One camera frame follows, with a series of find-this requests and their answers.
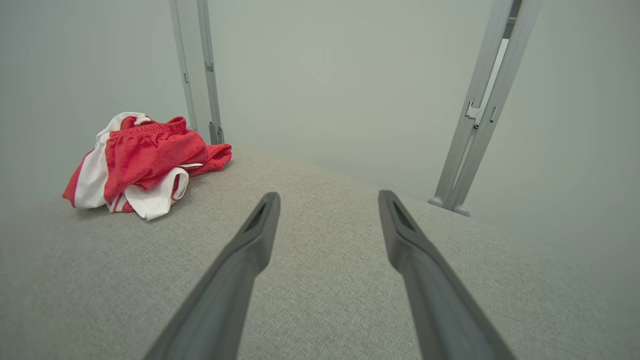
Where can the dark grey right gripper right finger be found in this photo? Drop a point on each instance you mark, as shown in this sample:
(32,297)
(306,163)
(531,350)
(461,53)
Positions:
(430,290)

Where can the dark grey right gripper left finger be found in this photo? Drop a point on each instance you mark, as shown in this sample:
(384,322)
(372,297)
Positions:
(230,280)

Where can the red jersey with white sleeves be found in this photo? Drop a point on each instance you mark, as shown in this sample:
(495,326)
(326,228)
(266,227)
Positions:
(155,200)

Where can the red shorts with white stripe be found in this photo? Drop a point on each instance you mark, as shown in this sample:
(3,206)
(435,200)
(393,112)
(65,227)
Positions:
(150,150)

